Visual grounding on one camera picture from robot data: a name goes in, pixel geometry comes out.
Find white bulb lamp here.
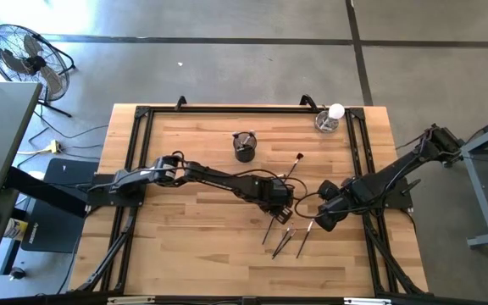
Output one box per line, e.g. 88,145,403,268
313,103,347,135

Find black mesh brush cup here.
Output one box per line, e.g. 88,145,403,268
232,130,258,164

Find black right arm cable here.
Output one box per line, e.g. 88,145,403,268
293,191,330,220

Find black flat case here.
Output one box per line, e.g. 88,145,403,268
19,158,101,254

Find yellow white power strip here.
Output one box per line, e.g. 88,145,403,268
16,139,63,157

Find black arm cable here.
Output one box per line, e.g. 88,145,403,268
169,150,309,202
293,191,330,220

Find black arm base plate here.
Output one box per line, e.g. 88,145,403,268
86,173,148,208
352,173,414,211

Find small black plug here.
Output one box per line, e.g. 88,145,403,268
8,265,28,282

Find black floor fan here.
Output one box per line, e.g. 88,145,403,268
0,23,78,119

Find black desk leg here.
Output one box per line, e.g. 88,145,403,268
4,166,89,218

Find black floor cable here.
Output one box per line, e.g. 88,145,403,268
34,104,110,141

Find silver metal bracket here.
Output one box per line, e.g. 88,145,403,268
343,297,393,305
107,296,156,305

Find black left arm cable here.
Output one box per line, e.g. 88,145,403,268
169,150,309,202

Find red-bristled makeup brush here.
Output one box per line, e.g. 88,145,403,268
283,152,305,183

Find black clamp handle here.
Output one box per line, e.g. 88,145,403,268
399,177,422,197

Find black aluminium table frame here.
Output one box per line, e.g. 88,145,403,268
74,104,430,297

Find yellow white carton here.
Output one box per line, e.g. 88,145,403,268
3,217,30,243

